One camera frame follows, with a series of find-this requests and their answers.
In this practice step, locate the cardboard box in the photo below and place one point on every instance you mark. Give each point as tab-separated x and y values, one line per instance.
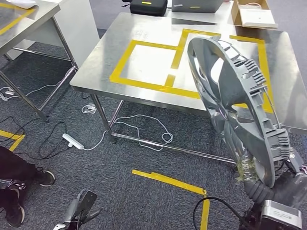
235	14

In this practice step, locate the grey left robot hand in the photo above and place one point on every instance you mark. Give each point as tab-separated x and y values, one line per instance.
87	204

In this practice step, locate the steel side table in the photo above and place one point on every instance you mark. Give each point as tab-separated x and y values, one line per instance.
35	16

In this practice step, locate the grey plastic wheel hubcap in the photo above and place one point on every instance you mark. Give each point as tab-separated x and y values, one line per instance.
240	95

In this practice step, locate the grey laptop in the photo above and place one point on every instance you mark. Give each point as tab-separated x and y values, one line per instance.
196	5

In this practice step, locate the yellow floor tape piece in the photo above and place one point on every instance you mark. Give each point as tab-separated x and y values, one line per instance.
14	139

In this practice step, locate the white power strip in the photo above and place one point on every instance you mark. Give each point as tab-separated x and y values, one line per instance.
72	141

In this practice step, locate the steel workbench table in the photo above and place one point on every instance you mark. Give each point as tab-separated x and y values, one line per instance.
144	25

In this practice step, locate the white flat object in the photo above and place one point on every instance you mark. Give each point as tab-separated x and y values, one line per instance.
21	3

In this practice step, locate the yellow tape strip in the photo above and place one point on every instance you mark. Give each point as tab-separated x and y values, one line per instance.
14	22

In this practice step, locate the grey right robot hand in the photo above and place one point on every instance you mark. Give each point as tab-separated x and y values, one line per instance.
293	190

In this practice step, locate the black zip case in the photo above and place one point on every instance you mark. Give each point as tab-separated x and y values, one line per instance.
148	8

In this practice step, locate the white booklet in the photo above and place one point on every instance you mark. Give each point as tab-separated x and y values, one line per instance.
258	17

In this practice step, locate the yellow tape outline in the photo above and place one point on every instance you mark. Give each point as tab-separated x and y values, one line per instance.
148	85

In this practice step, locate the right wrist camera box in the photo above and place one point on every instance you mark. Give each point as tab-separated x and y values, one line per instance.
280	216

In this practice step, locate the yellow floor tape corner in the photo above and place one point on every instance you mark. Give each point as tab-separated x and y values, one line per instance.
168	180

